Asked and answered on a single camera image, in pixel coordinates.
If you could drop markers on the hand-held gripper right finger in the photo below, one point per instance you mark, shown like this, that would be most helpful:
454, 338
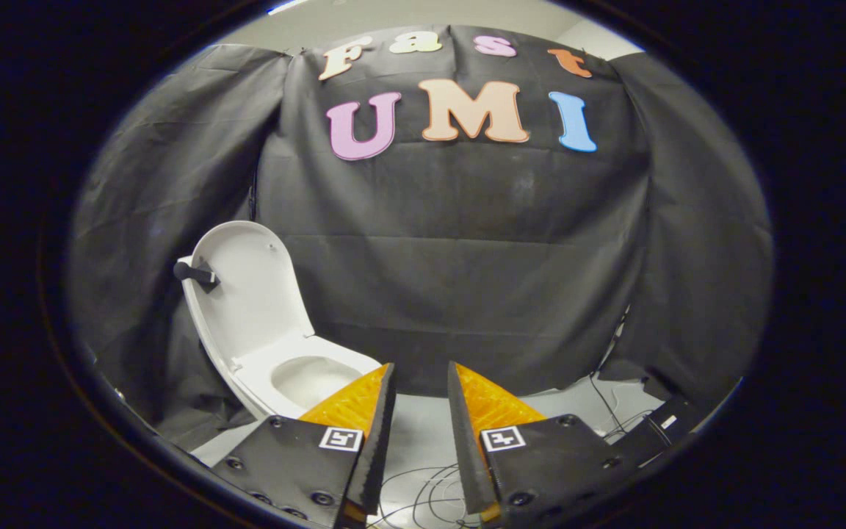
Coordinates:
467, 455

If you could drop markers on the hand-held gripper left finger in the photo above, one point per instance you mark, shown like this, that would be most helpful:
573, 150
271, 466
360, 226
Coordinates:
379, 448

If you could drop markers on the white toilet lid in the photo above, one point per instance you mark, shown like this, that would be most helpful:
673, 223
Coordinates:
254, 294

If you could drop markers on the white toilet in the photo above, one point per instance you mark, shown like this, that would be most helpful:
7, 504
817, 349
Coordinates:
269, 364

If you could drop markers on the black backdrop cloth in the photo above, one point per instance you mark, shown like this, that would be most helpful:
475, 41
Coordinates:
467, 279

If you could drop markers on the black box white label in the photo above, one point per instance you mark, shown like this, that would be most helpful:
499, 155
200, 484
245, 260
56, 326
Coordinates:
662, 432

